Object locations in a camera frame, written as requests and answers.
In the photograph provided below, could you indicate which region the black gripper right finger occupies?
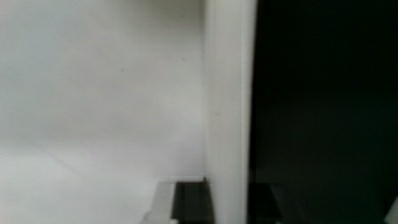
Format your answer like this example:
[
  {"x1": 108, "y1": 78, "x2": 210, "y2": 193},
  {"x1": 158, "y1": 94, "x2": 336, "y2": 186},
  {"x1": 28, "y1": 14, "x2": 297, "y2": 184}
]
[{"x1": 250, "y1": 183, "x2": 297, "y2": 224}]

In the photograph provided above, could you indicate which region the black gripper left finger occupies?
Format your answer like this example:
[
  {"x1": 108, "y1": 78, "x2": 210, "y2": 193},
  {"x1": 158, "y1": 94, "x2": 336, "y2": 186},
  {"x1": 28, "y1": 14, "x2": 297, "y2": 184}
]
[{"x1": 149, "y1": 178, "x2": 213, "y2": 224}]

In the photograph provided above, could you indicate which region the white square tabletop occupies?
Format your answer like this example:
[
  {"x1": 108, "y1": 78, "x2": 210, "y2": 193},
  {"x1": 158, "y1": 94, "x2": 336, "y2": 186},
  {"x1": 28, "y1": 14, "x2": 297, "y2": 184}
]
[{"x1": 0, "y1": 0, "x2": 257, "y2": 224}]

